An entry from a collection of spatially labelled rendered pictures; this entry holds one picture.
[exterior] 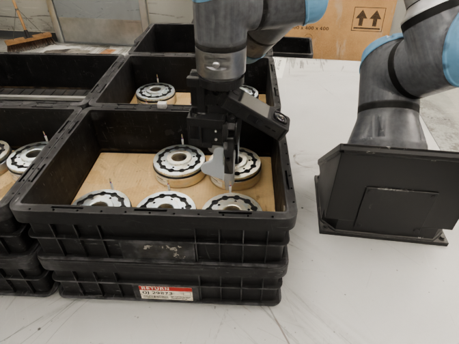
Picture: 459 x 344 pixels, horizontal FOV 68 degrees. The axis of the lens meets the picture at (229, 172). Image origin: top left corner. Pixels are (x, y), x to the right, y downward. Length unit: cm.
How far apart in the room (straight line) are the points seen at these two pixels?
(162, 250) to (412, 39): 53
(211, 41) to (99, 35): 377
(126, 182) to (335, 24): 304
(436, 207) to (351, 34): 290
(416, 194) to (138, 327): 55
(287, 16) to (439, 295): 55
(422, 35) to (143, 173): 55
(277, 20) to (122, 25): 361
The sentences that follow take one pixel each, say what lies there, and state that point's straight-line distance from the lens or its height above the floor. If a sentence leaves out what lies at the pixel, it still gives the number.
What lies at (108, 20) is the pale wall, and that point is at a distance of 413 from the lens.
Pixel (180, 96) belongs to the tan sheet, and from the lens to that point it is 98.
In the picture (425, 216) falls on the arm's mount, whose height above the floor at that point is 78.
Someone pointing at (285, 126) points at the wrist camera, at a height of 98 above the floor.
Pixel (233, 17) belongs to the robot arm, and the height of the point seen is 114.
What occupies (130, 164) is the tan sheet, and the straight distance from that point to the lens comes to 74.
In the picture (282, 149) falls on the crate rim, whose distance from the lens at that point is 58.
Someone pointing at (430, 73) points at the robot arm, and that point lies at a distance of 67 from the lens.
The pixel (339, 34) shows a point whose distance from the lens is 354.
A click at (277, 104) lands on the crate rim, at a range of 72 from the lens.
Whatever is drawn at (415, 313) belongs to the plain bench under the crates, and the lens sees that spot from 72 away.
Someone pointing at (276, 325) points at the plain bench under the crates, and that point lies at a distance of 64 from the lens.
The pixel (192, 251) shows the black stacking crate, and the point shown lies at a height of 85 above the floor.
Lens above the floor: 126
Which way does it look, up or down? 39 degrees down
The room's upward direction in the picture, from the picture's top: straight up
